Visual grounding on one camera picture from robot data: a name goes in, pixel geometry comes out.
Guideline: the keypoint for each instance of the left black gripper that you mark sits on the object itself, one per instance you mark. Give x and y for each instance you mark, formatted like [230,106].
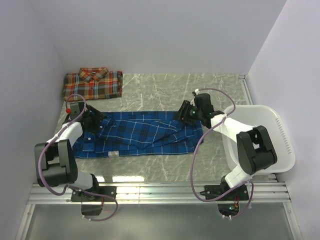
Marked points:
[97,119]

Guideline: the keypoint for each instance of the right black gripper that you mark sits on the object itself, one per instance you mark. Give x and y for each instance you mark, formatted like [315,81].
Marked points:
[179,114]

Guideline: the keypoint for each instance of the blue plaid long sleeve shirt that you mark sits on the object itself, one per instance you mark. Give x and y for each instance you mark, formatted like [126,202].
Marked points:
[139,133]

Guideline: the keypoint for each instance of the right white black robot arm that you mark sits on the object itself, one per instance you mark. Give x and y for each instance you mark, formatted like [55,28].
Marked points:
[255,149]

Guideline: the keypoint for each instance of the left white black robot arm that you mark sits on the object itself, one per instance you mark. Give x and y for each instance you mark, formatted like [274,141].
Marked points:
[55,161]

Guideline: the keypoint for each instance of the folded orange plaid shirt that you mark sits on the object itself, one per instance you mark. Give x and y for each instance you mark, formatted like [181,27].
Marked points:
[93,84]

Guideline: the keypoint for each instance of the white plastic basin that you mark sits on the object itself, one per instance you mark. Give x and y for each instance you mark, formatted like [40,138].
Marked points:
[261,115]

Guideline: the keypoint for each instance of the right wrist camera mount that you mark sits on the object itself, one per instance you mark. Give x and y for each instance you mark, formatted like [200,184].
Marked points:
[194,93]

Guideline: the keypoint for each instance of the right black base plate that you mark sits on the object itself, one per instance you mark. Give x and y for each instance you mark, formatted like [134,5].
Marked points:
[212,191]

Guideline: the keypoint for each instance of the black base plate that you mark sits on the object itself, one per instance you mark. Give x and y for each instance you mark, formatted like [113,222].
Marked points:
[212,191]
[101,194]

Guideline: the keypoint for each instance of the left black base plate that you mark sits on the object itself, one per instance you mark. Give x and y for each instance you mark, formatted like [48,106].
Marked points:
[101,194]

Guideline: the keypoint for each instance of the aluminium mounting rail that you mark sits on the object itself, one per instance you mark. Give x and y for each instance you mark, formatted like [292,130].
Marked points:
[160,193]

